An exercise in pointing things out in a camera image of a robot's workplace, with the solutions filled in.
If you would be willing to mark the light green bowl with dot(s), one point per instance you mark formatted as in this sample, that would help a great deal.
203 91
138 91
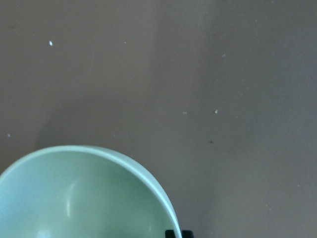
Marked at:
82 192

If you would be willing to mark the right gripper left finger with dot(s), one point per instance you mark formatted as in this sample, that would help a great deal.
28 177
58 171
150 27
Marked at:
170 234

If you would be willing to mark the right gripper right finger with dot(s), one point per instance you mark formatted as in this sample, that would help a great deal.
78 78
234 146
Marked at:
187 234

